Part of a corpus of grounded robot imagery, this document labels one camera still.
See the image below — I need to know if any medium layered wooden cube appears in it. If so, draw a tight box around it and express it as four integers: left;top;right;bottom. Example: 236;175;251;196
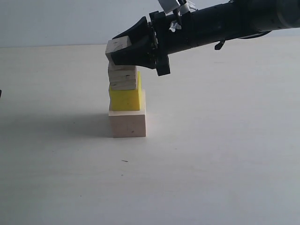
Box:
108;64;137;90

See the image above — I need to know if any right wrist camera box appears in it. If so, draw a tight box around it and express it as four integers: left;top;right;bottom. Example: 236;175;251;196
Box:
157;0;196;15

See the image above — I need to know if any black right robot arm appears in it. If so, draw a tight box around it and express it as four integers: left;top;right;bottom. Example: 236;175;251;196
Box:
111;0;300;76

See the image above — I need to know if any large light wooden cube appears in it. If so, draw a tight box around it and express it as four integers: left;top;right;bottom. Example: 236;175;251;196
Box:
108;89;146;138

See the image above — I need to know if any yellow cube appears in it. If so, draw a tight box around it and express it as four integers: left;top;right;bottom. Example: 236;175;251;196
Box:
109;71;142;111

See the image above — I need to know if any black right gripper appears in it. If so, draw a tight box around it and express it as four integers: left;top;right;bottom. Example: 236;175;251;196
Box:
112;11;190;76

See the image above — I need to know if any small wooden cube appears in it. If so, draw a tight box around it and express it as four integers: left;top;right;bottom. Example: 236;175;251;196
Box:
105;36;131;67

